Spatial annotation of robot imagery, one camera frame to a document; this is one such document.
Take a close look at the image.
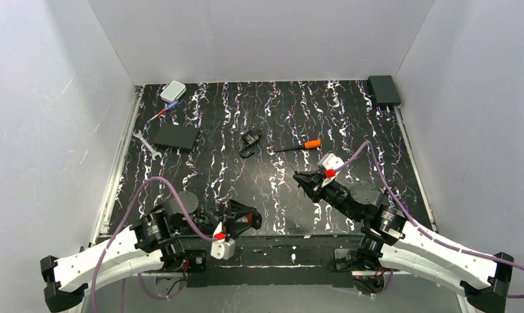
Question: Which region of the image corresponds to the black padlock with keys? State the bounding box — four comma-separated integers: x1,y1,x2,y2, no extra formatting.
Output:
239,129,262,158

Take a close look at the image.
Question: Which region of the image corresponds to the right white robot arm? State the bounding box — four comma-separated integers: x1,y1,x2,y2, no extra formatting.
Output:
293,170,513,312

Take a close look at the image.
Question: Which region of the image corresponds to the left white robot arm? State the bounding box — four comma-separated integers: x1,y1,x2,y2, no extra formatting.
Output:
40,192,262,312

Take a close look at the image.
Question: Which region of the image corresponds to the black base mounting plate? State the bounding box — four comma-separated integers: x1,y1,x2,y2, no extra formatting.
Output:
175,235,401,290

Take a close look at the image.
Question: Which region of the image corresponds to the black flat box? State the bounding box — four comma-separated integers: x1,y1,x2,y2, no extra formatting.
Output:
153,124,200,152

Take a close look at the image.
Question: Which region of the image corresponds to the silver open-end wrench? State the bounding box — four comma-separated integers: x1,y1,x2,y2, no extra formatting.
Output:
132,130,162,160

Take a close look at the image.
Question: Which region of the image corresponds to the black box in corner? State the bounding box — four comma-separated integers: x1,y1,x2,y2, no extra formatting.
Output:
367,75,401,108

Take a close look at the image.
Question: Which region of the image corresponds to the blue red small screwdriver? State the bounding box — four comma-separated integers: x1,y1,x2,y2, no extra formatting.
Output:
147,100,180,123

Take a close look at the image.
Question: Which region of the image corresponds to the white rectangular box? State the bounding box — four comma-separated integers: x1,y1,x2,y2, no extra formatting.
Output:
160,81,186,102

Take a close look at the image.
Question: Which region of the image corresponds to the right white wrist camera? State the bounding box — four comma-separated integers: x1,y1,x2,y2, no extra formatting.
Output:
317,153,345,187

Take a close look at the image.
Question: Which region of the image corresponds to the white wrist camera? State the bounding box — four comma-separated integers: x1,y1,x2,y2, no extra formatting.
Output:
210,222,236,260
317,153,345,187

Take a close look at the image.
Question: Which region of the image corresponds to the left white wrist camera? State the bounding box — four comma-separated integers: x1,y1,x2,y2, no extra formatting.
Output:
210,222,236,260

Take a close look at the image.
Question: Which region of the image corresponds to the orange handle screwdriver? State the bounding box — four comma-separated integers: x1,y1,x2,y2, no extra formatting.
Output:
274,140,322,153

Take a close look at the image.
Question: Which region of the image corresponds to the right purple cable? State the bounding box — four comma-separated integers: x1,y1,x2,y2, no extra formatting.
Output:
334,140,524,300

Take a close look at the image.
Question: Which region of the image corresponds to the purple cable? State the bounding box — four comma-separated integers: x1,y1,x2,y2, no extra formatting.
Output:
90,176,219,313
334,140,524,300

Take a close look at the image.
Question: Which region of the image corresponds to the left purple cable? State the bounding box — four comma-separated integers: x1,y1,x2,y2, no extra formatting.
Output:
90,176,219,313

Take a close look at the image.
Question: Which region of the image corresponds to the aluminium frame rail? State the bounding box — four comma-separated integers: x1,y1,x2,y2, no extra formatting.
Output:
83,85,144,249

